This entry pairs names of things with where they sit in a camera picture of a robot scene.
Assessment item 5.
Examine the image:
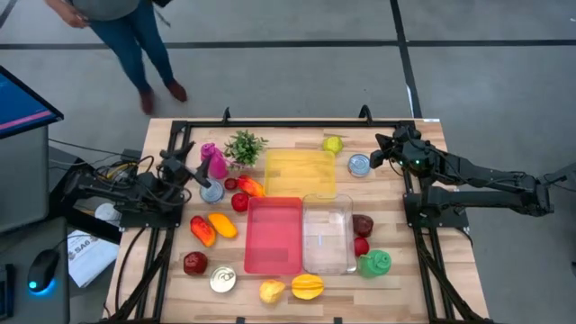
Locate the grey cabinet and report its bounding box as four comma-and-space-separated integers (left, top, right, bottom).
0, 125, 50, 234

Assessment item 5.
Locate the grey furniture corner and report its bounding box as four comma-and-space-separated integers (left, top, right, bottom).
542, 161, 576, 194

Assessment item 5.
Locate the yellow-green toy fruit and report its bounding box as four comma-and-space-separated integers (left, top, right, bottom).
321, 135, 345, 156

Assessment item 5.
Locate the silver tin can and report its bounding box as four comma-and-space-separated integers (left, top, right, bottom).
346, 153, 372, 178
199, 177, 226, 206

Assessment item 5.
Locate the computer monitor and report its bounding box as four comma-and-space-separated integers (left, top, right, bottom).
0, 65, 65, 140

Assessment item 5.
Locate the orange-red toy mango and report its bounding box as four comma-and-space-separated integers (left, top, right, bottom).
237, 174, 266, 198

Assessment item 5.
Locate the white printed paper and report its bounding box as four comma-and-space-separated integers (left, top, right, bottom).
66, 229, 121, 289

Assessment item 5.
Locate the pale gold tin can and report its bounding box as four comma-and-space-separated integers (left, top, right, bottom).
209, 265, 238, 294

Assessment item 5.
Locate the yellow-orange toy mango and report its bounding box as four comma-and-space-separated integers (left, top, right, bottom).
207, 211, 239, 239

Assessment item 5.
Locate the dark red toy pomegranate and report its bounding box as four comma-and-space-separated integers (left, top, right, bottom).
183, 250, 210, 276

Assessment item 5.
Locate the green plastic bottle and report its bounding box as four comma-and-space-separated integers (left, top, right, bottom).
356, 249, 392, 279

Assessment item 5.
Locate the white round roll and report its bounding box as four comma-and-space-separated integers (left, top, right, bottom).
94, 202, 122, 229

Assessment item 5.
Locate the black keyboard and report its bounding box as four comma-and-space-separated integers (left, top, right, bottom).
0, 263, 15, 321

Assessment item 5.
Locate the yellow translucent plastic tray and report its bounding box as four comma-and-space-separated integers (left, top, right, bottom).
264, 148, 338, 199

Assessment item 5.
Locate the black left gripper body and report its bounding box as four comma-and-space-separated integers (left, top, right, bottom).
157, 148, 202, 184

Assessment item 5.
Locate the pink plastic bottle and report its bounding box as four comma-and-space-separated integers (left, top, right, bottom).
199, 142, 230, 181

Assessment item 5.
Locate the clear glass bowl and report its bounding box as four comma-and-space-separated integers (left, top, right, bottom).
301, 193, 358, 276

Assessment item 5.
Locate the yellow wrinkled toy fruit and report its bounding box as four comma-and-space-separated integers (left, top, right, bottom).
258, 279, 287, 305

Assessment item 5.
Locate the black computer mouse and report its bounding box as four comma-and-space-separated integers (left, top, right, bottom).
26, 248, 61, 293

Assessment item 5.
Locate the dark grey desk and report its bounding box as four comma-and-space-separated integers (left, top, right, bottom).
0, 217, 71, 324

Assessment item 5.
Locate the person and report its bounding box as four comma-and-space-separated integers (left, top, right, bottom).
43, 0, 189, 116

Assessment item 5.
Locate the yellow toy starfruit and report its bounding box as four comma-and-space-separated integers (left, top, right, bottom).
291, 273, 326, 302

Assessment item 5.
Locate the red-orange toy mango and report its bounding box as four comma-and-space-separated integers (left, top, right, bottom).
189, 215, 217, 248

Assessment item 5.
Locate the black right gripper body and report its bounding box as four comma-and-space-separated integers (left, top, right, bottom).
391, 125, 428, 176

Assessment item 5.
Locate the black metal stand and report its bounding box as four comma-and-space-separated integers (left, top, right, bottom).
48, 146, 123, 245

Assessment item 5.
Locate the thin black cable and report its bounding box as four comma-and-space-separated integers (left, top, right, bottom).
48, 138, 140, 159

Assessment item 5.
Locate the dark maroon toy fruit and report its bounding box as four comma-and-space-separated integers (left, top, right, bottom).
352, 213, 374, 239

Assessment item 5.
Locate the red toy apple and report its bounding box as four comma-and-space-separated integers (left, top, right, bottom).
230, 193, 250, 213

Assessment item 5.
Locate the small green artificial plant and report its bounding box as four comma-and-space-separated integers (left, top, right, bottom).
222, 129, 270, 171

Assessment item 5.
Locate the red translucent plastic tray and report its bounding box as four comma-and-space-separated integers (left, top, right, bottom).
244, 196, 304, 276

